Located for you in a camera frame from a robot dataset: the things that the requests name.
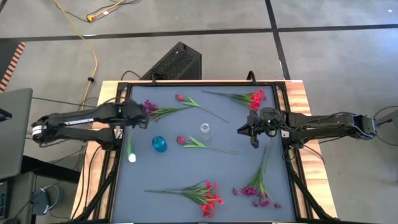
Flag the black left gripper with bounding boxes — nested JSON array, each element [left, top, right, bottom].
[[117, 99, 152, 129]]

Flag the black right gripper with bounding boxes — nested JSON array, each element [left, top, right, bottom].
[[236, 106, 285, 149]]

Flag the purple artificial flower bunch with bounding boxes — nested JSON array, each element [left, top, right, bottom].
[[143, 99, 195, 121], [231, 138, 283, 210]]

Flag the red artificial flower bunch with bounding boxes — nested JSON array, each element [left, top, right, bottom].
[[201, 88, 269, 112], [144, 180, 225, 219]]

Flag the red tulip stem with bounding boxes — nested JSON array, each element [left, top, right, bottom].
[[175, 94, 230, 124], [175, 136, 240, 156]]

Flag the white artificial tulip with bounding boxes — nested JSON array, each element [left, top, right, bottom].
[[126, 129, 137, 164]]

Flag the blue glass vase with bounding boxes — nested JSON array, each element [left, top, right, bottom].
[[151, 135, 168, 154]]

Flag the clear glass vase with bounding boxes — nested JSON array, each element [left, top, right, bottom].
[[199, 123, 211, 141]]

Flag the black computer tower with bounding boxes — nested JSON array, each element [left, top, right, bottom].
[[139, 41, 203, 81]]

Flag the black floor beam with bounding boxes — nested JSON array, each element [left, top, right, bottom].
[[20, 155, 81, 184]]

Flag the grey laptop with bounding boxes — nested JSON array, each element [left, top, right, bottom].
[[0, 88, 34, 180]]

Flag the grey round device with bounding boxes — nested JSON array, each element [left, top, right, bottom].
[[30, 185, 63, 216]]

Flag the orange striped black mat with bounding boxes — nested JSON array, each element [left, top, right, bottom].
[[0, 41, 27, 93]]

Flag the black device blue screen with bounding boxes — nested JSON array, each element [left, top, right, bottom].
[[0, 108, 13, 123]]

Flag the grey metal stand foot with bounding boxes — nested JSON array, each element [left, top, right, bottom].
[[374, 108, 398, 127]]

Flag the dark grey cabinet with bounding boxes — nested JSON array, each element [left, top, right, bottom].
[[0, 172, 37, 224]]

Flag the black table frame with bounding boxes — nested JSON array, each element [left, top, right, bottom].
[[74, 80, 336, 224]]

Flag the yellow power cable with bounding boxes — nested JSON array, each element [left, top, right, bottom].
[[52, 0, 127, 110]]

